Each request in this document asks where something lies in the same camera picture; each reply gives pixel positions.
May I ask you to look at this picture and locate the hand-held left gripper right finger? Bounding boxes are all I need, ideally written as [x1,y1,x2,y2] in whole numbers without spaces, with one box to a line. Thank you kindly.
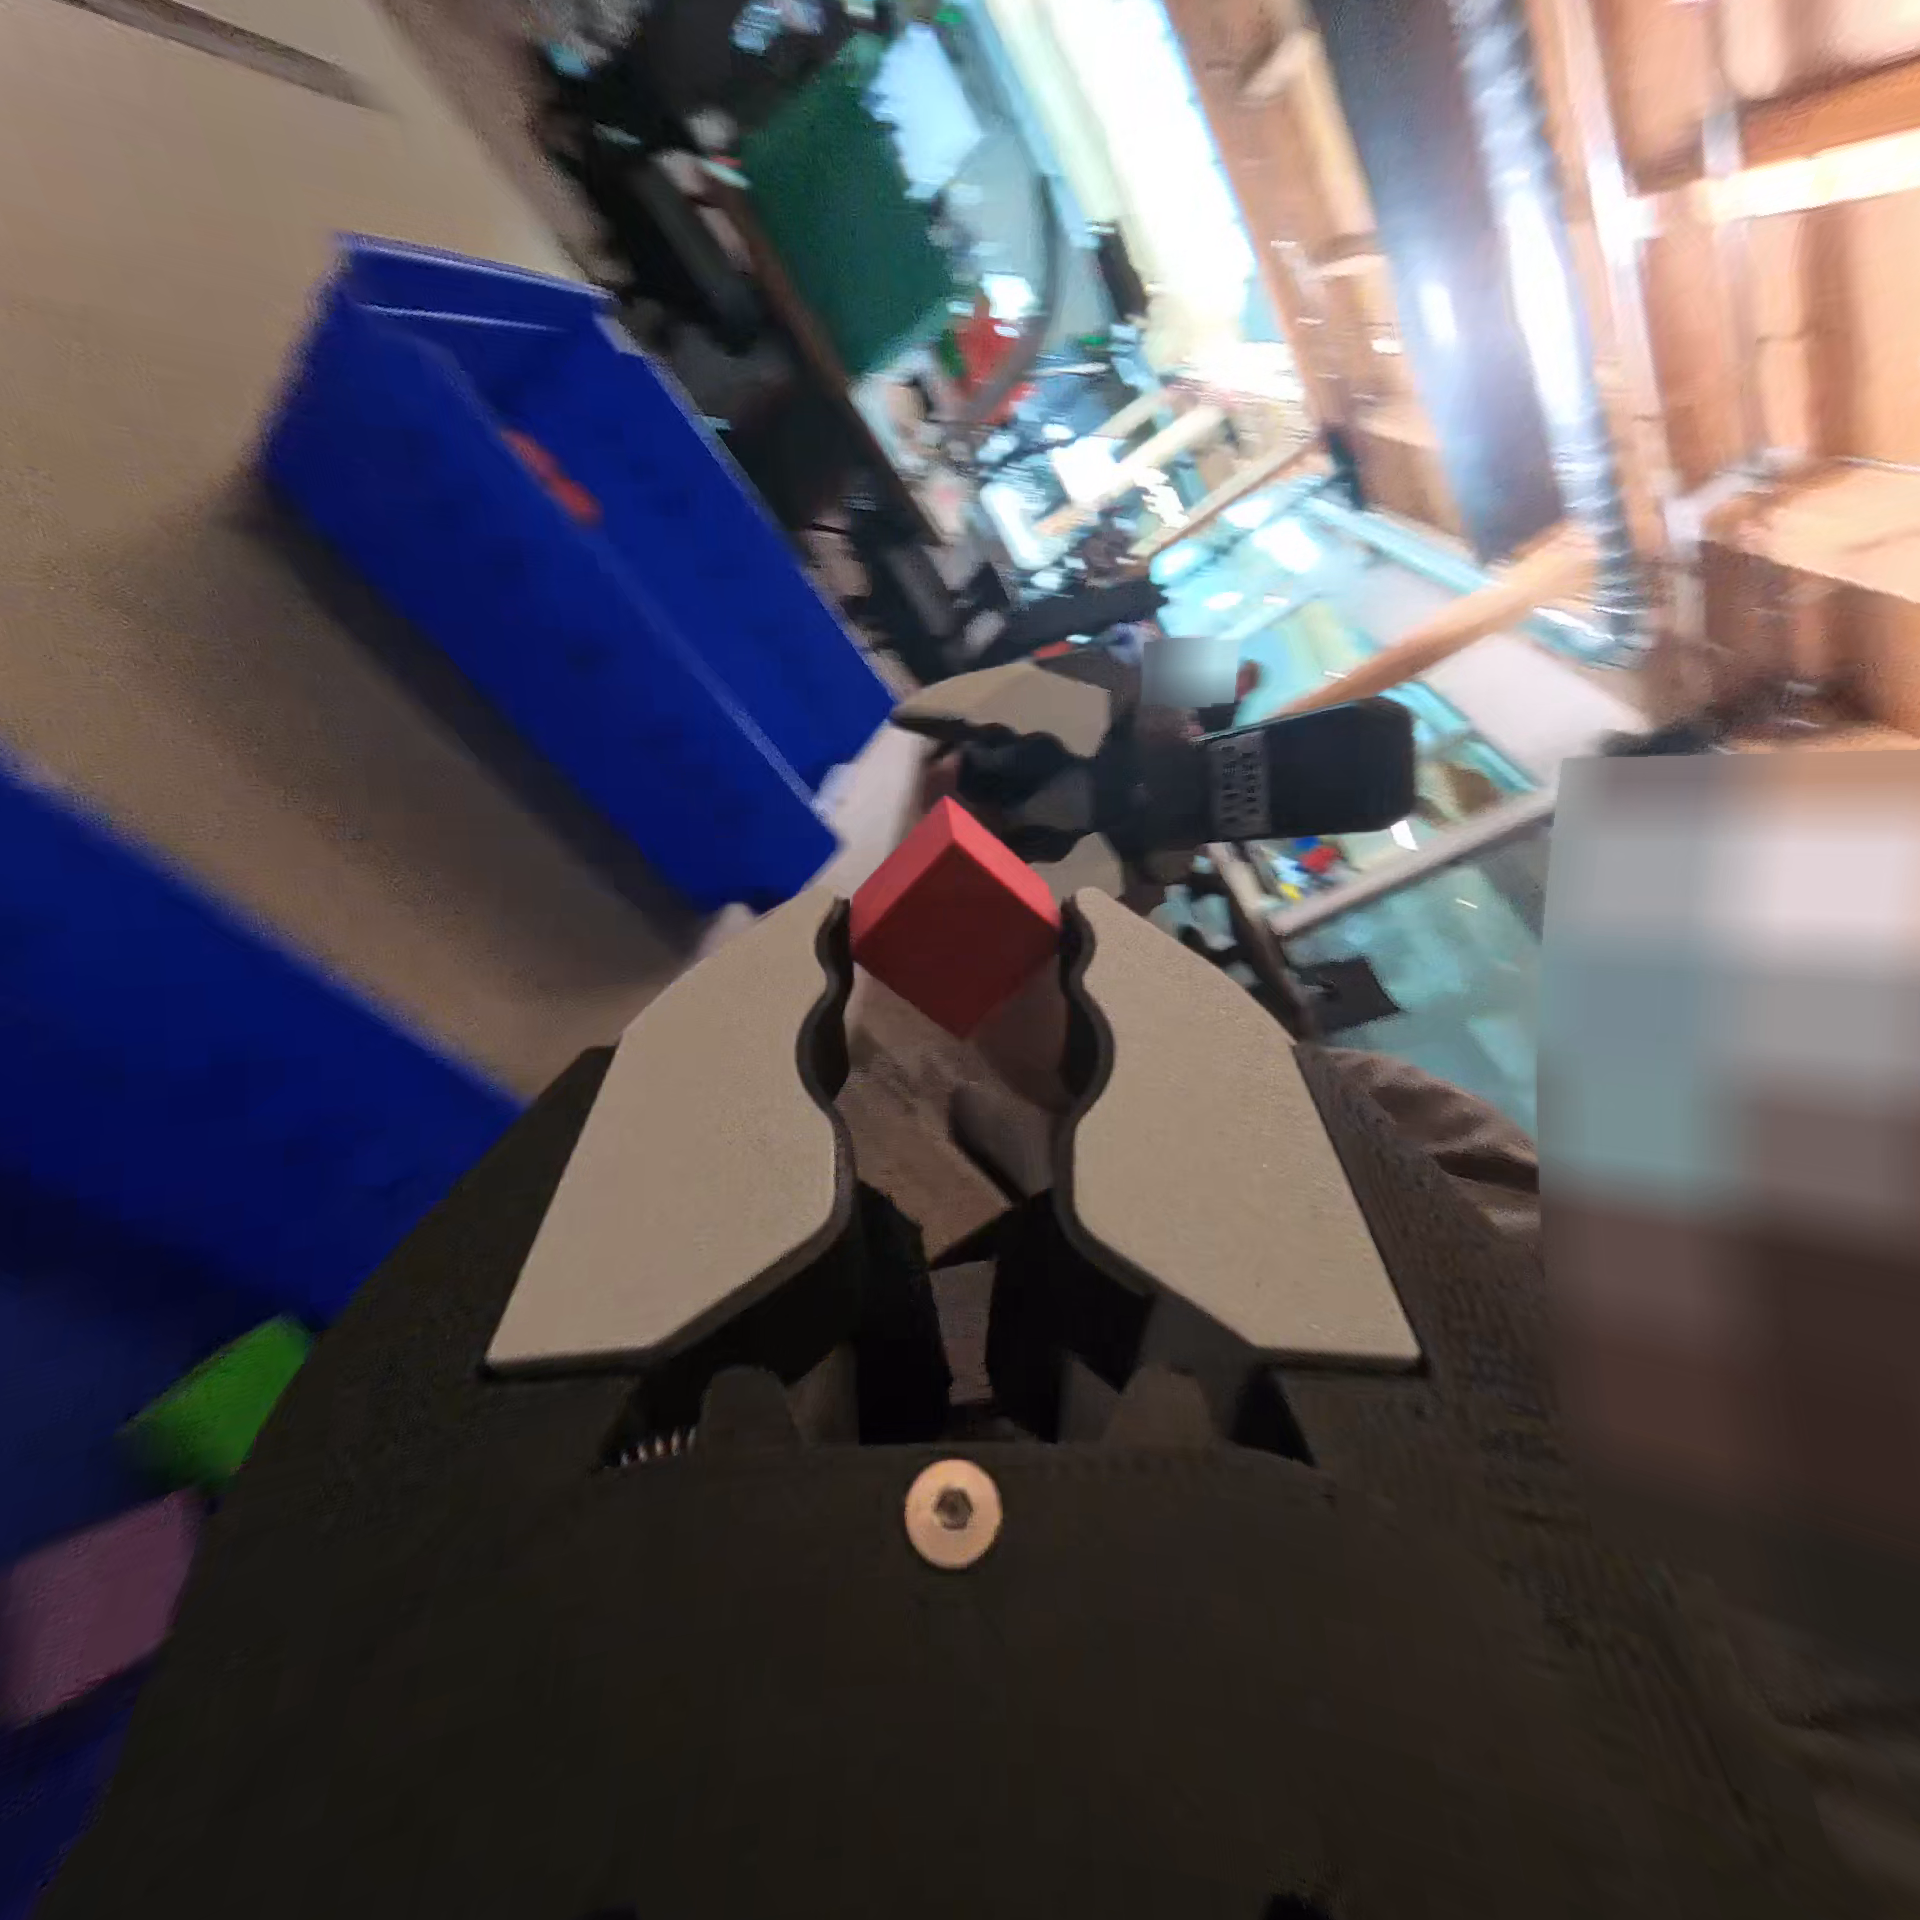
[1051,887,1425,1428]

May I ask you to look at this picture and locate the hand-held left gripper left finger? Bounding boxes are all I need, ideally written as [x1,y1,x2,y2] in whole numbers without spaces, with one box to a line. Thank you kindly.
[483,897,856,1381]

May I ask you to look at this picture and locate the red cube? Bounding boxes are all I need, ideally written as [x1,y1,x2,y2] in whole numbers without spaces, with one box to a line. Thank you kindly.
[850,796,1064,1042]
[502,432,603,522]

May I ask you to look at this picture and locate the blue plastic bin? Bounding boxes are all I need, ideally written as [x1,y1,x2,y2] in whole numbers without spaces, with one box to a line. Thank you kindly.
[0,760,524,1920]
[258,234,900,912]

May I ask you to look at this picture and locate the green cube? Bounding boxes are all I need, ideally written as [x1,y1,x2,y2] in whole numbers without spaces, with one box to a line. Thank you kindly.
[118,1317,307,1495]

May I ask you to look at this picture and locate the green partition board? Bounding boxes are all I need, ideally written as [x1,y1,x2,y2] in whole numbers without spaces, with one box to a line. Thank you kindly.
[744,38,963,379]

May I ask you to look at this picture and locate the purple cube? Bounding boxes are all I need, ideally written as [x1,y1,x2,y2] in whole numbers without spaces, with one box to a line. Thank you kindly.
[0,1495,207,1727]

